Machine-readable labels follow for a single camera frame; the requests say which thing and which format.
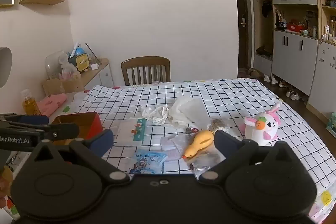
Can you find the white bunny plush toy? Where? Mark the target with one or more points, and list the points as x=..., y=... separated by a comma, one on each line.
x=260, y=129

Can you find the grey desk lamp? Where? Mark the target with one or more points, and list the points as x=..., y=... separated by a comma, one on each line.
x=4, y=66

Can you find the white booklet with teal stripe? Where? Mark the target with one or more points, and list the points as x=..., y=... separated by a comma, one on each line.
x=126, y=132

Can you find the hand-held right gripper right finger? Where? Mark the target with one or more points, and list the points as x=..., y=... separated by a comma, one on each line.
x=219, y=142

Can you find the white shoe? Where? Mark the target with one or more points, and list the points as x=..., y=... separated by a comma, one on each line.
x=289, y=93
x=283, y=84
x=274, y=80
x=295, y=96
x=267, y=78

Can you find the clear bag with pink items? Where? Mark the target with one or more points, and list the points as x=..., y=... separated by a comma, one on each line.
x=68, y=73

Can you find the white wall cabinet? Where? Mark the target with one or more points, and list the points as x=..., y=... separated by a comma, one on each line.
x=288, y=56

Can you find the small red tag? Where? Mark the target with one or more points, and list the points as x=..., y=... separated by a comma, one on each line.
x=193, y=131

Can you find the wooden top side cabinet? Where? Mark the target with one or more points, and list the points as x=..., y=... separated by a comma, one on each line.
x=105, y=77

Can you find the dark hanging bag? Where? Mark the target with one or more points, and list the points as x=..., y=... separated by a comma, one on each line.
x=267, y=7

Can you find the red cardboard box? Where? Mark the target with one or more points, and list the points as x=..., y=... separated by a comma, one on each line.
x=94, y=124

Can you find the dark wooden door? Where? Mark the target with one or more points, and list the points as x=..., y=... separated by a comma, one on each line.
x=241, y=43

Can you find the thin black stick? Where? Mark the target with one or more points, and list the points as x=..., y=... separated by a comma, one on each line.
x=93, y=53

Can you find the yellow toy clock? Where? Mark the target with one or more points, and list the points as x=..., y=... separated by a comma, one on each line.
x=78, y=60

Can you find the green box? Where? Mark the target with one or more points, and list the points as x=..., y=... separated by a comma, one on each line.
x=332, y=125

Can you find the checked tablecloth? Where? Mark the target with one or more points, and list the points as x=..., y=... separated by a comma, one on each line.
x=236, y=98

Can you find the blue rabbit print packet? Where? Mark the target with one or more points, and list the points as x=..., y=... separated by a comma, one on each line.
x=147, y=161

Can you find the brown snack packet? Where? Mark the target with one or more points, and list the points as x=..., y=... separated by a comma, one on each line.
x=218, y=124

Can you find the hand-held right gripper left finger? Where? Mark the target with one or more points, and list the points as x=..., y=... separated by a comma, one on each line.
x=101, y=142

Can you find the brown cardboard box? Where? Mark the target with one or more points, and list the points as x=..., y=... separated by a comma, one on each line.
x=56, y=86

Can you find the wooden chair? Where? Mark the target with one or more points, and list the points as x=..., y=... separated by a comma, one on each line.
x=145, y=62

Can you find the clear pink packet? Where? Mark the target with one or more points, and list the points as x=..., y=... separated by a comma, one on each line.
x=169, y=145

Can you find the pink printed cloth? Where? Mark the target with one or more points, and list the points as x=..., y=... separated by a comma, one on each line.
x=52, y=103

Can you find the amber liquid bottle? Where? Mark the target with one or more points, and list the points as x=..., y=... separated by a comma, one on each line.
x=31, y=106

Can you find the small white box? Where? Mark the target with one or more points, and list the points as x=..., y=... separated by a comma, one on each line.
x=94, y=66

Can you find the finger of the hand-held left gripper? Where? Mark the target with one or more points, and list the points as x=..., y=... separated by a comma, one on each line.
x=34, y=119
x=64, y=130

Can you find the red box on shelf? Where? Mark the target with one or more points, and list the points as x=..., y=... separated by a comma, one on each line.
x=295, y=27

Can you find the clear crumpled wrapper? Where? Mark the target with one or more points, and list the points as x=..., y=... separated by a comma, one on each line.
x=204, y=163

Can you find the white plastic bag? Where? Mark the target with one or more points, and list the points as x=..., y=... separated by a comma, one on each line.
x=183, y=108

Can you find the row of toiletry bottles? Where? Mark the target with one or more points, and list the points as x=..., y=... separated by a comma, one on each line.
x=329, y=33

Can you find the yellow duck toy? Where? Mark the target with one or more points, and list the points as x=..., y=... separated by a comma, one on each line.
x=200, y=142

